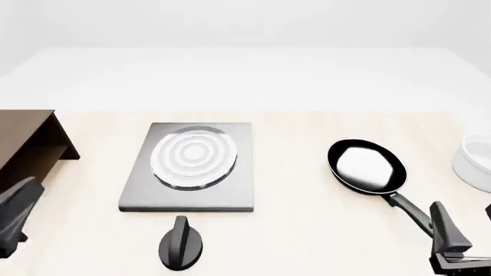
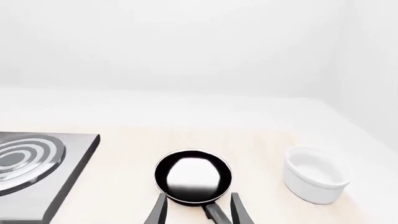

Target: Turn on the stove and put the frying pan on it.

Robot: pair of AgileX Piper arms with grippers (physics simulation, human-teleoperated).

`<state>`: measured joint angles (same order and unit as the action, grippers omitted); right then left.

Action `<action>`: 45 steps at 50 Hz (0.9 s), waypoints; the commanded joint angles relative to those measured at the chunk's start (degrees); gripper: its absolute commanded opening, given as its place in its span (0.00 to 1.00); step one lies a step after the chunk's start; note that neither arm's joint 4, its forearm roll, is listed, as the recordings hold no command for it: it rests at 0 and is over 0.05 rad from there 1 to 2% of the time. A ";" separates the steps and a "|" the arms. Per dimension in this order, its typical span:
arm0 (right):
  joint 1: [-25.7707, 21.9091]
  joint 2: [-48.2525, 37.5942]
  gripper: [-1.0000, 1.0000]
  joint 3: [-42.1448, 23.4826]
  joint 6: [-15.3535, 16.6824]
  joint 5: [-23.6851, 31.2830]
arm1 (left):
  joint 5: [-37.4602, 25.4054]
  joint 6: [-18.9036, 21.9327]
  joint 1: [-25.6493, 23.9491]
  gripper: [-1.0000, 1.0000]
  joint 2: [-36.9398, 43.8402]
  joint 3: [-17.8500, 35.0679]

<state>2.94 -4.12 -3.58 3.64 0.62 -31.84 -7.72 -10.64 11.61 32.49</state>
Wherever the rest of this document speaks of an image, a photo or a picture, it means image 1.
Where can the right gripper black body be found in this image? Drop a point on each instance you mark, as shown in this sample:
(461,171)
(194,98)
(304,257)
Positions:
(456,263)

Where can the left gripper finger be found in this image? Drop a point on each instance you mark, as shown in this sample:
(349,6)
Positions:
(17,210)

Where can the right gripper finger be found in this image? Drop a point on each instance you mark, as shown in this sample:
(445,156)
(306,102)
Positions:
(447,230)
(488,211)

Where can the black frying pan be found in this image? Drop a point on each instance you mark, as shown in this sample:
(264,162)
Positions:
(364,166)

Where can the round black stove knob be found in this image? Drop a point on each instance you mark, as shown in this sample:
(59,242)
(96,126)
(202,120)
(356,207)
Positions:
(180,247)

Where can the flat grey stove plate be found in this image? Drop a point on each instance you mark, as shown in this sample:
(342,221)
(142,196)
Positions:
(215,184)

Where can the white round bowl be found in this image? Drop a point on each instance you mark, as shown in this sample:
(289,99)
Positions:
(473,161)

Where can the brown wooden cabinet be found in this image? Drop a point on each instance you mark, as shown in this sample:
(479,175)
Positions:
(34,135)

